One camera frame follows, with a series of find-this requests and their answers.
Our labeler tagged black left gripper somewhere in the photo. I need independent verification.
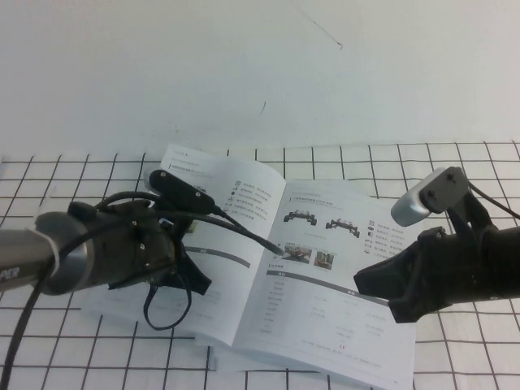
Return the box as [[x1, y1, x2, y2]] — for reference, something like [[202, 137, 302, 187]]
[[80, 202, 213, 296]]

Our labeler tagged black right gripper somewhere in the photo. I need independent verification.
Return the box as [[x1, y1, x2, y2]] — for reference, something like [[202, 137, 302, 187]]
[[353, 227, 488, 324]]

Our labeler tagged AgileX product brochure book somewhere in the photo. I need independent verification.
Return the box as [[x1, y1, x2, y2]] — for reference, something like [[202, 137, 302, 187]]
[[80, 141, 418, 390]]

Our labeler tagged white black-grid tablecloth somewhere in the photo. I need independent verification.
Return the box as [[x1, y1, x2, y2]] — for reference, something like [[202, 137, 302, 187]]
[[0, 141, 520, 390]]

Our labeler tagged left gripper thin black cable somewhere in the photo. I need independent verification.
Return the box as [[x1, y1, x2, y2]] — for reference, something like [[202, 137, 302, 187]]
[[142, 279, 193, 331]]

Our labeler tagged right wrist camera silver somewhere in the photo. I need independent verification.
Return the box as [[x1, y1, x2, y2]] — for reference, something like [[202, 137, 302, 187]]
[[390, 166, 495, 245]]

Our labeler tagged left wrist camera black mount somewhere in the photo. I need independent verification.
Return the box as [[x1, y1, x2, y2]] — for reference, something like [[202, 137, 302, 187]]
[[143, 167, 217, 215]]

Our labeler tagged left wrist camera black cable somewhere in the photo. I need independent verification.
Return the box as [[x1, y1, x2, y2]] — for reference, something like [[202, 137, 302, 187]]
[[0, 190, 285, 390]]

